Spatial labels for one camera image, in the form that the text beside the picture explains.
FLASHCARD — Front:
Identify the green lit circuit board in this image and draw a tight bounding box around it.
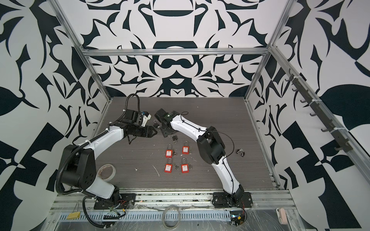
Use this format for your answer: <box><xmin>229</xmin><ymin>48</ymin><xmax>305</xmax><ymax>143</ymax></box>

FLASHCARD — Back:
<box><xmin>230</xmin><ymin>210</ymin><xmax>248</xmax><ymax>226</ymax></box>

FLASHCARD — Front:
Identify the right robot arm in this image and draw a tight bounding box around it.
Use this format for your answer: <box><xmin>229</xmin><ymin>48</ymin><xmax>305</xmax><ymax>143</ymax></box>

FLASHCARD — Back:
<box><xmin>155</xmin><ymin>109</ymin><xmax>244</xmax><ymax>205</ymax></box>

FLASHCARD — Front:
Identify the slotted cable duct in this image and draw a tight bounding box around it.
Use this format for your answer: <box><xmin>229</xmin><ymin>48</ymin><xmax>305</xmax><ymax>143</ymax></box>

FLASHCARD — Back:
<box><xmin>62</xmin><ymin>210</ymin><xmax>232</xmax><ymax>222</ymax></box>

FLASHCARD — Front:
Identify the black hook rail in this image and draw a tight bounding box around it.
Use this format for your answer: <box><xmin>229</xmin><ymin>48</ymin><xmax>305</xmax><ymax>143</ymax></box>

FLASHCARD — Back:
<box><xmin>285</xmin><ymin>69</ymin><xmax>353</xmax><ymax>153</ymax></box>

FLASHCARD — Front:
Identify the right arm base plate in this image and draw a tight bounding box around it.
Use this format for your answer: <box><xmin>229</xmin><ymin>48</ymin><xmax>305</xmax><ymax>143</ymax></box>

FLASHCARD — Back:
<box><xmin>212</xmin><ymin>192</ymin><xmax>253</xmax><ymax>208</ymax></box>

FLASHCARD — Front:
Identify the pink small device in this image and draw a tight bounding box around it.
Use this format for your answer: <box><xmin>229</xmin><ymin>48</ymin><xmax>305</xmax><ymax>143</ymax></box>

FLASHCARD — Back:
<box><xmin>276</xmin><ymin>208</ymin><xmax>288</xmax><ymax>225</ymax></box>

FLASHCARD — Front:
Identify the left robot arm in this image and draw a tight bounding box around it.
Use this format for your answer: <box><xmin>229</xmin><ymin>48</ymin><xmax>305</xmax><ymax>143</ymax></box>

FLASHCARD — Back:
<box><xmin>55</xmin><ymin>104</ymin><xmax>157</xmax><ymax>200</ymax></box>

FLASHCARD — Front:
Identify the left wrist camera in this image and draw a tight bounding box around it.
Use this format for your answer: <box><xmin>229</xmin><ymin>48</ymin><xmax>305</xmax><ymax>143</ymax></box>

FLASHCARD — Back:
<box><xmin>141</xmin><ymin>111</ymin><xmax>151</xmax><ymax>127</ymax></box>

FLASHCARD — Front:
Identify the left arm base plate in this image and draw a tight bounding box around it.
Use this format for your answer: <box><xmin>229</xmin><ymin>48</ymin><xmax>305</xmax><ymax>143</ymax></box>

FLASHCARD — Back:
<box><xmin>93</xmin><ymin>193</ymin><xmax>136</xmax><ymax>210</ymax></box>

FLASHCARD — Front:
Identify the clear tape roll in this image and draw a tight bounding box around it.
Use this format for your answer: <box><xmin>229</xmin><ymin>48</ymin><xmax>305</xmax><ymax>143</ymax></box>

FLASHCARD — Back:
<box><xmin>97</xmin><ymin>164</ymin><xmax>117</xmax><ymax>182</ymax></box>

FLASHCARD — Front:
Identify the red padlock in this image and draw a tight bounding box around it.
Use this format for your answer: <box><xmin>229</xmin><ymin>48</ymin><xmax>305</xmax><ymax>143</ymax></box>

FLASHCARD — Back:
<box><xmin>181</xmin><ymin>157</ymin><xmax>193</xmax><ymax>173</ymax></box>
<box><xmin>164</xmin><ymin>158</ymin><xmax>180</xmax><ymax>173</ymax></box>
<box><xmin>165</xmin><ymin>144</ymin><xmax>177</xmax><ymax>158</ymax></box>
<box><xmin>182</xmin><ymin>141</ymin><xmax>190</xmax><ymax>155</ymax></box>

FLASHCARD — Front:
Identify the yellow connector block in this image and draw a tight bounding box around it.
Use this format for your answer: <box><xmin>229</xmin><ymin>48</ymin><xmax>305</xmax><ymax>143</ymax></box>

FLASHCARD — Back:
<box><xmin>66</xmin><ymin>211</ymin><xmax>81</xmax><ymax>220</ymax></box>

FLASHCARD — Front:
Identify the grey cable loop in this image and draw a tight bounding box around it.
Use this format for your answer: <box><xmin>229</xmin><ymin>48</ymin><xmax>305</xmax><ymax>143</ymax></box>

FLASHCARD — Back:
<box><xmin>161</xmin><ymin>204</ymin><xmax>182</xmax><ymax>230</ymax></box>

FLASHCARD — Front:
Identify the black binder clip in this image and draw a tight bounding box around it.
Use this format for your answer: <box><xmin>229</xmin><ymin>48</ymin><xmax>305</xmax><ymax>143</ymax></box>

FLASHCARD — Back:
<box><xmin>236</xmin><ymin>149</ymin><xmax>245</xmax><ymax>157</ymax></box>

